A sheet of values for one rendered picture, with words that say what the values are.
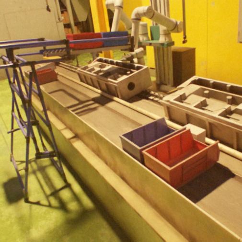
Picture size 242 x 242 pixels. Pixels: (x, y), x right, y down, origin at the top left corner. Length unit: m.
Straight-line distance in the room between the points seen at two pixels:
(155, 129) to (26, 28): 7.31
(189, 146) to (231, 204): 0.40
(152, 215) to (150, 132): 0.46
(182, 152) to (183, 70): 2.60
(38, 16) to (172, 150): 7.63
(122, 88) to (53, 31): 6.65
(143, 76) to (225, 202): 1.45
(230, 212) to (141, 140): 0.61
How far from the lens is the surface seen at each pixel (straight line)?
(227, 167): 1.28
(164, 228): 1.20
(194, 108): 1.42
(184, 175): 1.11
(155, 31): 3.74
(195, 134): 1.34
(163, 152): 1.21
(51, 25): 8.57
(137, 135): 1.34
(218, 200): 1.10
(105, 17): 6.70
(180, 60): 3.74
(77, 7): 10.75
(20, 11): 8.43
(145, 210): 1.28
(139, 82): 2.21
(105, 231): 1.99
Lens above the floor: 1.52
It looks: 24 degrees down
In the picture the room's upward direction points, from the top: 8 degrees counter-clockwise
